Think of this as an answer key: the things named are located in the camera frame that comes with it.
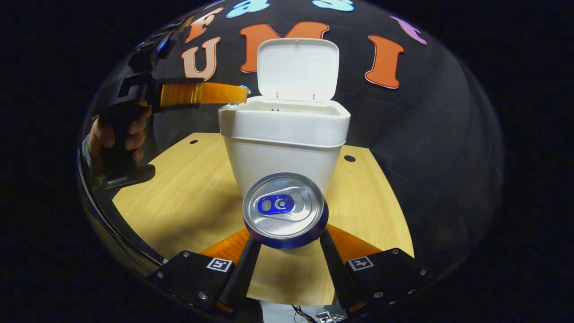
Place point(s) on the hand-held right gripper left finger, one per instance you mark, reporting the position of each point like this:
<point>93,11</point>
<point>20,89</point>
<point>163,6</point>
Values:
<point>244,273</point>

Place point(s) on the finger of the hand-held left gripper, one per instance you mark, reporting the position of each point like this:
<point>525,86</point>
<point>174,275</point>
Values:
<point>202,94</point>

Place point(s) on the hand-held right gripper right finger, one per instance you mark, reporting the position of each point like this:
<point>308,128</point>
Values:
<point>334,273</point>

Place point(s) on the paper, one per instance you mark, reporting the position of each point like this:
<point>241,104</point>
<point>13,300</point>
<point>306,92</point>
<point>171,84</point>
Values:
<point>245,88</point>

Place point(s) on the silver blue pop can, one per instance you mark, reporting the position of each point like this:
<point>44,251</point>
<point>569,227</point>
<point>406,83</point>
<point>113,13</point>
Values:
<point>287,220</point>

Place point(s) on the white desktop garbage bin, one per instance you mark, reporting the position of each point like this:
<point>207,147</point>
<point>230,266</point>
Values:
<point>287,143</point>

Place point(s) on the wooden desktop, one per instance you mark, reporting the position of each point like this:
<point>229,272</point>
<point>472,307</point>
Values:
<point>179,202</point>

